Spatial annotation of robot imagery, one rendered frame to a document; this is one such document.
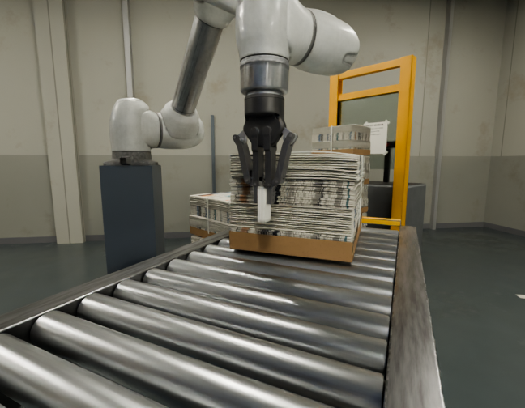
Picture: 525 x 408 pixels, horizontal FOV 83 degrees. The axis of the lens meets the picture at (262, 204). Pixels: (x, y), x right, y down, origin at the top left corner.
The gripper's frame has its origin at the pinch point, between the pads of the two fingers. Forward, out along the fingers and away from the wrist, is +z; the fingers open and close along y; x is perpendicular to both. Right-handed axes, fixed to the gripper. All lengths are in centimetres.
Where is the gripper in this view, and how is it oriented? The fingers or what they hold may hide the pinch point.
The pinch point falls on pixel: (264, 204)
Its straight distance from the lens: 58.0
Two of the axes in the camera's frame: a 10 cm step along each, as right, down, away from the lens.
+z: 0.0, 9.9, 1.4
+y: -9.0, -0.6, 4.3
